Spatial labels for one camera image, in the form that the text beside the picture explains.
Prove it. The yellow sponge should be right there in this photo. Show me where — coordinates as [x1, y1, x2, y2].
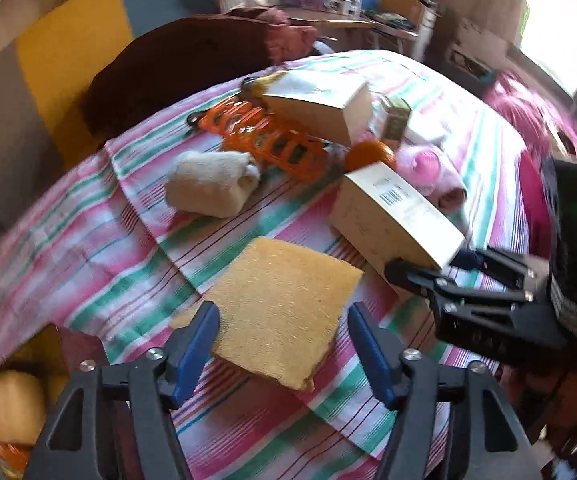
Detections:
[0, 370, 46, 446]
[171, 236, 365, 392]

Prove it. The pink translucent bottle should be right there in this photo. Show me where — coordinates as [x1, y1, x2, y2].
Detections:
[405, 125, 448, 148]

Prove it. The gold metal tin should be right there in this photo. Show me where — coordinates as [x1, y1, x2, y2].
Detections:
[0, 324, 114, 478]

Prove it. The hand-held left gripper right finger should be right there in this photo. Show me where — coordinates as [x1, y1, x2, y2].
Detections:
[347, 302, 544, 480]

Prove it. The red knitted cloth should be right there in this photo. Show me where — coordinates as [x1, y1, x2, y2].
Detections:
[263, 7, 319, 63]

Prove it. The brown cardboard box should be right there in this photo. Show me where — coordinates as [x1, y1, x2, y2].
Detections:
[379, 0, 430, 27]

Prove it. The orange mandarin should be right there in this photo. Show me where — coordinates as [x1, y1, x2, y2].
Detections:
[343, 140, 398, 173]

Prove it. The dark brown cushion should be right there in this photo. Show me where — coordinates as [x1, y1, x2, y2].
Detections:
[79, 10, 289, 138]

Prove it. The orange plastic comb rack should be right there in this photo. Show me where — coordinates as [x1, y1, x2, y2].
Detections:
[187, 99, 332, 183]

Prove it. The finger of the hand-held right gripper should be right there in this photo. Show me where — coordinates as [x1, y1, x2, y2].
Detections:
[385, 258, 535, 312]
[450, 247, 538, 289]

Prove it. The pink striped sock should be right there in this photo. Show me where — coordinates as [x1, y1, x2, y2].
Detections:
[399, 141, 469, 211]

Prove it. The white sock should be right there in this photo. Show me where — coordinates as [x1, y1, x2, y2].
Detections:
[164, 150, 262, 218]

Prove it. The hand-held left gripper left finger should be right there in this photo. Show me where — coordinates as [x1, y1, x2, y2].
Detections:
[22, 301, 220, 480]

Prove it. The grey yellow blue upholstered panel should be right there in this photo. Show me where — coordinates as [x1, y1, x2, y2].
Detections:
[0, 0, 219, 231]

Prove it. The cluttered wooden desk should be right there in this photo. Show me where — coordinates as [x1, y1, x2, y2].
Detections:
[278, 5, 439, 61]

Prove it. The small green packet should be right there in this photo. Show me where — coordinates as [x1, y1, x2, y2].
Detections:
[379, 95, 413, 143]

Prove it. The cream cardboard box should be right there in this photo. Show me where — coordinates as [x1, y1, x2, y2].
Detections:
[329, 161, 465, 287]
[261, 71, 373, 147]

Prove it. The pink blanket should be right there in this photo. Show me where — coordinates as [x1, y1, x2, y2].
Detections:
[483, 70, 577, 256]

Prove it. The bright window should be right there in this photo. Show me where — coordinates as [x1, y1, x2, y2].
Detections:
[519, 0, 577, 96]

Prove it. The striped tablecloth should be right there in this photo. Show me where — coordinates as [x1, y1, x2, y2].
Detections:
[0, 49, 537, 480]

